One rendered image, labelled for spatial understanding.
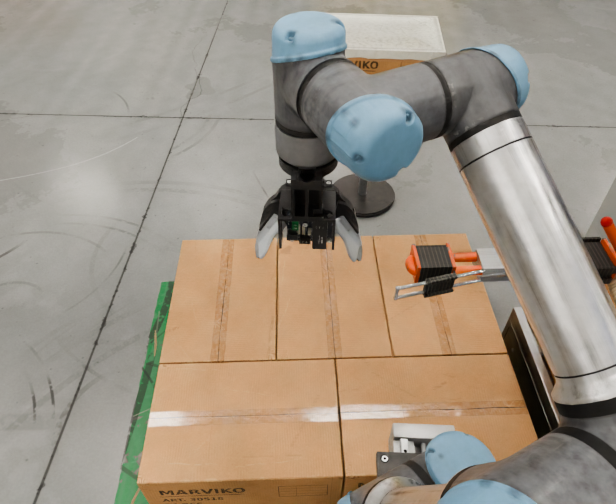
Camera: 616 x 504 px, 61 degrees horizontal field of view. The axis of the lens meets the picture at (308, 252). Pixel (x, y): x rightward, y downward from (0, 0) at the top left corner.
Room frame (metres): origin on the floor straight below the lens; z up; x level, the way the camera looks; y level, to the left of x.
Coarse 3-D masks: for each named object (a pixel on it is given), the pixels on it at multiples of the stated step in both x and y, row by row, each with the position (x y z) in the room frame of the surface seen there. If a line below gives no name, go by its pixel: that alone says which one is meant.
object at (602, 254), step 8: (584, 240) 0.84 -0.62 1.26; (592, 240) 0.84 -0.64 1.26; (592, 248) 0.82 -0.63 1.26; (600, 248) 0.82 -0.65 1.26; (608, 248) 0.81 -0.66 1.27; (592, 256) 0.79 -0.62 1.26; (600, 256) 0.79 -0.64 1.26; (608, 256) 0.79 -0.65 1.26; (600, 264) 0.77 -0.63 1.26; (608, 264) 0.77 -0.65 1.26; (600, 272) 0.75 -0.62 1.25; (608, 272) 0.75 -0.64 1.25; (608, 280) 0.75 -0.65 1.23
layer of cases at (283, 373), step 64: (192, 256) 1.47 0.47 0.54; (320, 256) 1.47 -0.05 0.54; (384, 256) 1.47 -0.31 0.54; (192, 320) 1.15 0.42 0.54; (256, 320) 1.15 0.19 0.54; (320, 320) 1.15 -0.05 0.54; (384, 320) 1.15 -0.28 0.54; (448, 320) 1.15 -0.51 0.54; (192, 384) 0.89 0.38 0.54; (256, 384) 0.89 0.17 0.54; (320, 384) 0.89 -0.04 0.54; (384, 384) 0.89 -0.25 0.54; (448, 384) 0.89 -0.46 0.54; (512, 384) 0.89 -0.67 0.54; (192, 448) 0.68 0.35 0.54; (256, 448) 0.68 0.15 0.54; (320, 448) 0.68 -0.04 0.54; (384, 448) 0.68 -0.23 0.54; (512, 448) 0.68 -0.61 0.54
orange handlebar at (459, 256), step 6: (462, 252) 0.81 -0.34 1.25; (468, 252) 0.81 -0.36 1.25; (474, 252) 0.81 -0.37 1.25; (408, 258) 0.79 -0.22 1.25; (456, 258) 0.80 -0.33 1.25; (462, 258) 0.80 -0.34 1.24; (468, 258) 0.80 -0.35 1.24; (474, 258) 0.80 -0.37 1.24; (408, 264) 0.78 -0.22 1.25; (414, 264) 0.78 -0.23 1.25; (408, 270) 0.77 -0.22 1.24; (414, 270) 0.76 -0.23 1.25; (456, 270) 0.76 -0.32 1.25; (462, 270) 0.76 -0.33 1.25; (468, 270) 0.76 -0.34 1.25; (474, 270) 0.76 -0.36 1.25
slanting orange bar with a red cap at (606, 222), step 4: (600, 220) 0.80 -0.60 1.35; (604, 220) 0.79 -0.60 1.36; (608, 220) 0.79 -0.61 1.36; (612, 220) 0.79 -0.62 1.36; (604, 224) 0.79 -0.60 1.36; (608, 224) 0.79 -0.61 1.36; (612, 224) 0.79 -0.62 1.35; (604, 228) 0.79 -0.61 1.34; (608, 228) 0.79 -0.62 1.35; (612, 228) 0.79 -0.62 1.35; (608, 232) 0.79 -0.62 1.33; (612, 232) 0.79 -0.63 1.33; (608, 236) 0.79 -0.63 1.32; (612, 236) 0.79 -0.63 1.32; (612, 240) 0.79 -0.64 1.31; (612, 244) 0.79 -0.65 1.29
